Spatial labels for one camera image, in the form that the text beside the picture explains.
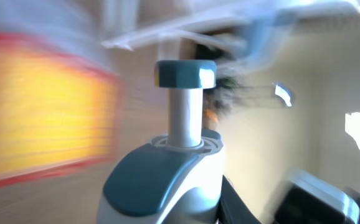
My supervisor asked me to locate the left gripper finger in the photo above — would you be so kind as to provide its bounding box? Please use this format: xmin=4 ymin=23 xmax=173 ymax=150
xmin=217 ymin=175 xmax=262 ymax=224

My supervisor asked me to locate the red and yellow tip box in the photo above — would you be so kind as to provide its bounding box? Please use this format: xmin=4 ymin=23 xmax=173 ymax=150
xmin=0 ymin=30 xmax=123 ymax=191

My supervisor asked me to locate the white and blue stand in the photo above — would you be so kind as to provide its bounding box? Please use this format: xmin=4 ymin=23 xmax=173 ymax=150
xmin=100 ymin=0 xmax=360 ymax=68

